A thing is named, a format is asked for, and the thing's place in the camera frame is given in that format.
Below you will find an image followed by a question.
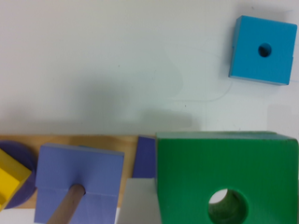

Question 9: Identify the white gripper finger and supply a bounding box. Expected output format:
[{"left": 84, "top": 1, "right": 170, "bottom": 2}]
[{"left": 117, "top": 178, "right": 162, "bottom": 224}]

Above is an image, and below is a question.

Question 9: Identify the green square block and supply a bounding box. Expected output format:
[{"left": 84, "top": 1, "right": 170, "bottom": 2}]
[{"left": 156, "top": 132, "right": 298, "bottom": 224}]

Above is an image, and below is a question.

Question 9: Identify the dark purple square block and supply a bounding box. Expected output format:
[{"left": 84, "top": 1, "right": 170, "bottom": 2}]
[{"left": 133, "top": 136, "right": 156, "bottom": 178}]

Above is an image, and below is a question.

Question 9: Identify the light purple square block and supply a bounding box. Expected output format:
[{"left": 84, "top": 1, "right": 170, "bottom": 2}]
[{"left": 35, "top": 143, "right": 124, "bottom": 224}]

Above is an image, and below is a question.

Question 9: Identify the blue round block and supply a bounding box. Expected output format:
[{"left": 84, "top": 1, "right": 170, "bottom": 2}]
[{"left": 0, "top": 140, "right": 37, "bottom": 210}]

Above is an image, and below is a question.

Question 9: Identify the yellow block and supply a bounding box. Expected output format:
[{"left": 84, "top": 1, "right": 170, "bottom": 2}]
[{"left": 0, "top": 149, "right": 32, "bottom": 211}]

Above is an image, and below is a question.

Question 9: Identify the blue square block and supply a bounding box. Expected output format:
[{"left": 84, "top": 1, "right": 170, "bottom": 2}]
[{"left": 229, "top": 16, "right": 297, "bottom": 85}]

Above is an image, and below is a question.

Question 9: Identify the wooden peg board base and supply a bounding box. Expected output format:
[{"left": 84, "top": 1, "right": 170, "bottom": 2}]
[{"left": 0, "top": 134, "right": 138, "bottom": 207}]

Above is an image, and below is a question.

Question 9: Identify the middle wooden peg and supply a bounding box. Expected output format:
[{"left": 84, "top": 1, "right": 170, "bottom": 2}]
[{"left": 47, "top": 184, "right": 85, "bottom": 224}]

